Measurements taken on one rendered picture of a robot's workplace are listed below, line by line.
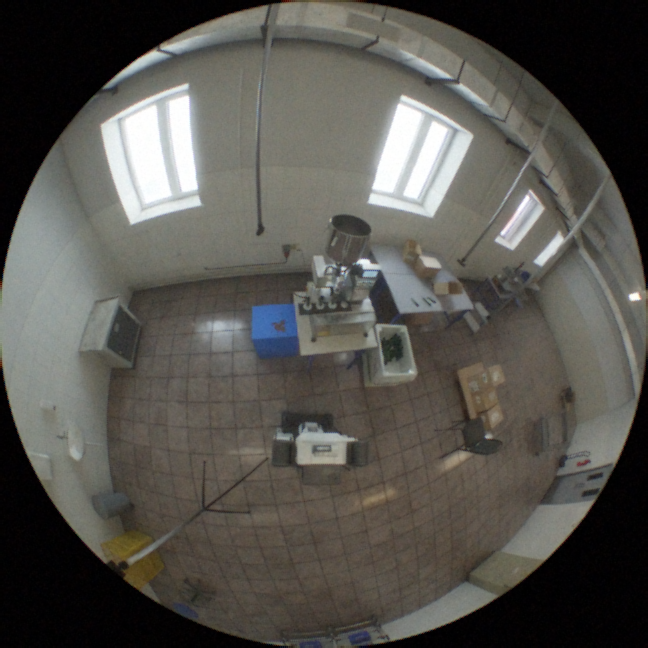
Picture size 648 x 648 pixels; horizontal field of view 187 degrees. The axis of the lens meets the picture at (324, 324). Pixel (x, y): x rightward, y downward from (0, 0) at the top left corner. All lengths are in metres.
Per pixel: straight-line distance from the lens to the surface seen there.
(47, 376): 3.28
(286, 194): 2.64
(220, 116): 2.52
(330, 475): 1.14
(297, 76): 2.49
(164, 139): 3.21
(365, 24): 2.27
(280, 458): 1.10
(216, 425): 2.63
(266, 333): 2.10
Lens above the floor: 2.45
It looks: 59 degrees down
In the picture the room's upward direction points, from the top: 17 degrees clockwise
